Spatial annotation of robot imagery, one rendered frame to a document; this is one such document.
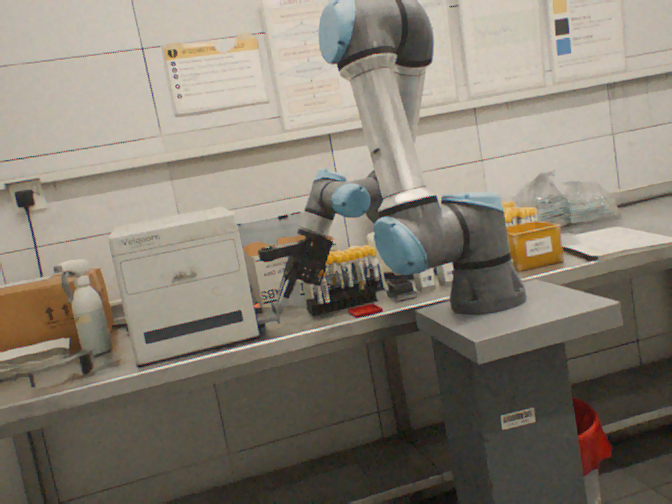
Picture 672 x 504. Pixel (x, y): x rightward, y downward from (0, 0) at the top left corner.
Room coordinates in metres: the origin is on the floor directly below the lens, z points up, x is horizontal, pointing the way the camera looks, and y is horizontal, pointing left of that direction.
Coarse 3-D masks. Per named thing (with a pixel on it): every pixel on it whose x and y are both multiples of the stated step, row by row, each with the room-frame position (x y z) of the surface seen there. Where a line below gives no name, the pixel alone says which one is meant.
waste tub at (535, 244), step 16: (528, 224) 1.91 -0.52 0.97; (544, 224) 1.86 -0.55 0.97; (512, 240) 1.78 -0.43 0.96; (528, 240) 1.77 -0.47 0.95; (544, 240) 1.78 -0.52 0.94; (560, 240) 1.79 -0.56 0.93; (512, 256) 1.79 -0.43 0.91; (528, 256) 1.77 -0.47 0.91; (544, 256) 1.78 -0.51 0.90; (560, 256) 1.79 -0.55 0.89
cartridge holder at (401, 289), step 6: (390, 282) 1.76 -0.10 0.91; (396, 282) 1.76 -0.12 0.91; (402, 282) 1.76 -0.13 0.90; (408, 282) 1.72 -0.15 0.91; (390, 288) 1.74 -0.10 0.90; (396, 288) 1.70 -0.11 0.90; (402, 288) 1.71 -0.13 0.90; (408, 288) 1.71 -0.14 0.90; (390, 294) 1.74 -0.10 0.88; (396, 294) 1.70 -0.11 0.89; (402, 294) 1.69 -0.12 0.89; (408, 294) 1.69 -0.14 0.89; (414, 294) 1.69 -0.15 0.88
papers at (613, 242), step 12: (612, 228) 2.05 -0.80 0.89; (624, 228) 2.02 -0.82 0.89; (588, 240) 1.94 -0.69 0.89; (600, 240) 1.91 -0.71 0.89; (612, 240) 1.88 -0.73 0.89; (624, 240) 1.86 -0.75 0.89; (636, 240) 1.83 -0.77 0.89; (648, 240) 1.80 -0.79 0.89; (660, 240) 1.78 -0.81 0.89; (576, 252) 1.87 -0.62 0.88; (588, 252) 1.79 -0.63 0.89; (600, 252) 1.76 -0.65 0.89; (612, 252) 1.75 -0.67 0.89; (624, 252) 1.75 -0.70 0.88
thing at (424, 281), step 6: (426, 270) 1.74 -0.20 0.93; (432, 270) 1.74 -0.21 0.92; (414, 276) 1.77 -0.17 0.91; (420, 276) 1.73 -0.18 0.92; (426, 276) 1.74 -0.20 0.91; (432, 276) 1.74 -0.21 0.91; (414, 282) 1.78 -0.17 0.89; (420, 282) 1.74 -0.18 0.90; (426, 282) 1.74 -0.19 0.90; (432, 282) 1.74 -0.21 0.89; (420, 288) 1.74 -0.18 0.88; (426, 288) 1.74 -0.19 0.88; (432, 288) 1.74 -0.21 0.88
